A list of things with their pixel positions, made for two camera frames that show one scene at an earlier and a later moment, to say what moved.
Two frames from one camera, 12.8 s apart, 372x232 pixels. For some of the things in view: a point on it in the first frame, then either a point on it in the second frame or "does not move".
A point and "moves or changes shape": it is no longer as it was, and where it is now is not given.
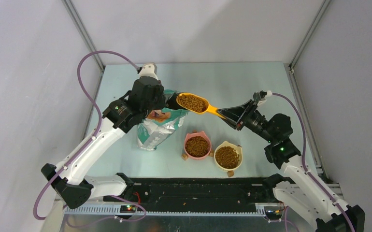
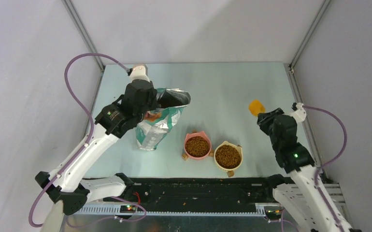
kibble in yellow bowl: x=226 y=157 does not move
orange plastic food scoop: x=196 y=104 moves or changes shape
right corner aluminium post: x=308 y=35 does not move
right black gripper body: x=252 y=120 -> x=265 y=125
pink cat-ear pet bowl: x=197 y=145 does not move
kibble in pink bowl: x=196 y=146 does not move
